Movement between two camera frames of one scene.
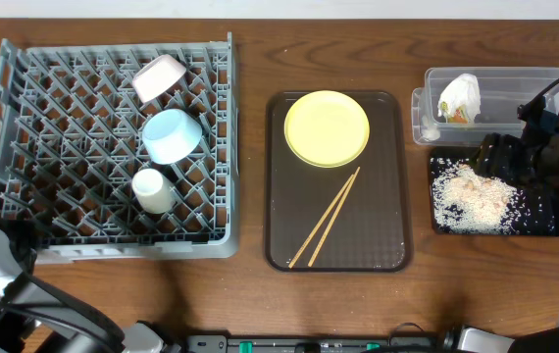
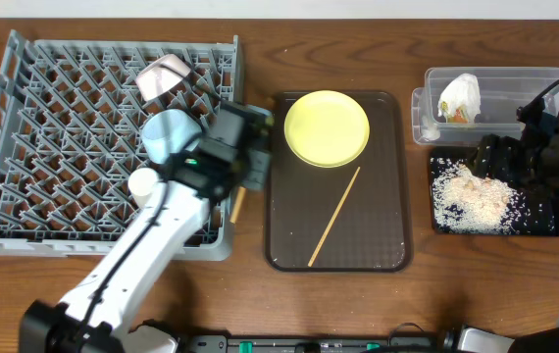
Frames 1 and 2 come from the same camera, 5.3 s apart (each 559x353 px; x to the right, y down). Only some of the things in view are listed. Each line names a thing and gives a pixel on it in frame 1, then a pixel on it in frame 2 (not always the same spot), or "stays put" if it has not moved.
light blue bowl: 170,135 stays put
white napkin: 463,90 stays put
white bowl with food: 156,75 stays put
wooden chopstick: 319,223 → 240,197
